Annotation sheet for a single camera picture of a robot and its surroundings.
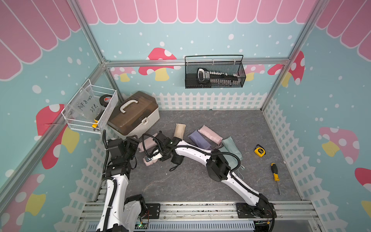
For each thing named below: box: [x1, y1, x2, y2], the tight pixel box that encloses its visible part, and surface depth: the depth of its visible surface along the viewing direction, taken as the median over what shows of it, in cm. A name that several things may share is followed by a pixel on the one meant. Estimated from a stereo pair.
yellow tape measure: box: [254, 144, 267, 158], surface depth 96 cm
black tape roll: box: [99, 94, 113, 108], surface depth 81 cm
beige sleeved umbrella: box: [173, 123, 186, 141], surface depth 107 cm
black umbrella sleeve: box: [169, 151, 185, 172], surface depth 92 cm
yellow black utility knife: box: [91, 109, 105, 129], surface depth 65 cm
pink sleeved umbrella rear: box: [198, 124, 223, 147], surface depth 104 cm
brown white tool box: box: [106, 90, 161, 140], surface depth 96 cm
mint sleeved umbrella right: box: [221, 136, 243, 161], surface depth 99 cm
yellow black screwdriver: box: [270, 162, 282, 196], surface depth 88 cm
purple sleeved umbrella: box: [187, 129, 213, 150], surface depth 101 cm
